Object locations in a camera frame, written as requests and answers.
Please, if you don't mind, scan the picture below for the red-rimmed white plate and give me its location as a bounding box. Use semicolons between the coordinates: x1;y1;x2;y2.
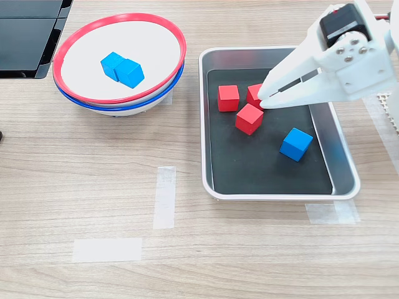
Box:
52;12;187;105

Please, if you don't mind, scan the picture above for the steel tray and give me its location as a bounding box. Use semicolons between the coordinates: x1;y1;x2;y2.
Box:
198;46;362;201

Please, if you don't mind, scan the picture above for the black glossy panel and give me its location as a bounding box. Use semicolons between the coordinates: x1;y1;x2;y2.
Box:
0;0;74;79

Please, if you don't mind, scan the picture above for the blue-rimmed white plate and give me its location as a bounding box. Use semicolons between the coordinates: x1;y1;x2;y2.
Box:
53;60;186;118

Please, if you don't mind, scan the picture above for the blue cube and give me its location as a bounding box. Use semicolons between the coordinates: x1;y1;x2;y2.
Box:
114;58;145;90
100;51;125;82
279;127;314;163

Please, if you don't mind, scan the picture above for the red cube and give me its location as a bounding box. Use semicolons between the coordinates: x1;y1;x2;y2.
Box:
217;84;241;112
234;103;264;136
246;83;264;110

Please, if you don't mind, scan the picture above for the black tray mat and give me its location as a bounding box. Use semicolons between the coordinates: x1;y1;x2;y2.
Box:
206;67;334;195

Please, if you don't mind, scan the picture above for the pale perforated base plate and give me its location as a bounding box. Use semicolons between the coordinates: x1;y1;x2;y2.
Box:
376;92;399;135

